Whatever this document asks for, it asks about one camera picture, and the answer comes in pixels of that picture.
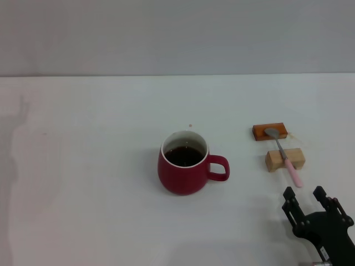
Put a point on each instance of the red ceramic mug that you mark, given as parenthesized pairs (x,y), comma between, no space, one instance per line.
(180,180)

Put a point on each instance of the orange-brown wooden block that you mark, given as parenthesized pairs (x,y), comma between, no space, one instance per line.
(260,132)

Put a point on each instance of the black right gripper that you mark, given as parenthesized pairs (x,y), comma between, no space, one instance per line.
(332,235)

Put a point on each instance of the light wooden arch block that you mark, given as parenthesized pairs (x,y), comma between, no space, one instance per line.
(274,160)

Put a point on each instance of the dark coffee liquid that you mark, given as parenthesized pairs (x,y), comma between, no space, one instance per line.
(183,156)

